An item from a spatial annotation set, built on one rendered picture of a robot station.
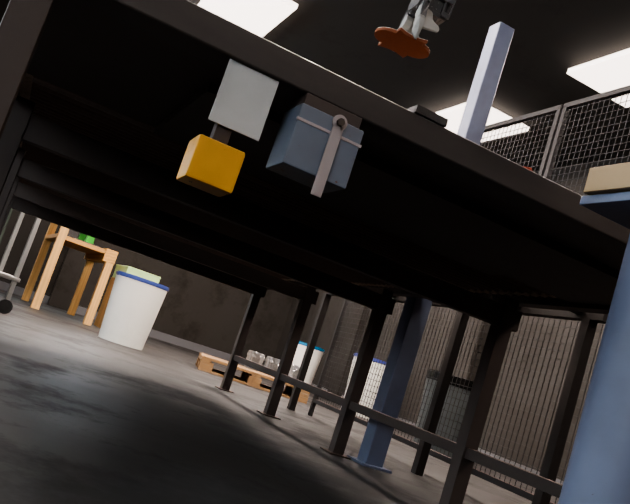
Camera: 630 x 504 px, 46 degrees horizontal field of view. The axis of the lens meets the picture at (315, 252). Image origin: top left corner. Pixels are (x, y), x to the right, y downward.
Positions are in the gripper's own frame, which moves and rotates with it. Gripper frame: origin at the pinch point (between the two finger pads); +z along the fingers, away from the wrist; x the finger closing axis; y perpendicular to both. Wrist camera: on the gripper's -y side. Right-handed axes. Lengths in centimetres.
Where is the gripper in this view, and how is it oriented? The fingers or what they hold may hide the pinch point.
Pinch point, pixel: (402, 41)
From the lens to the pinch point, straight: 179.2
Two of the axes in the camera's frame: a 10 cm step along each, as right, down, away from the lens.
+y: 8.7, 4.0, 2.9
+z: -3.7, 9.1, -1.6
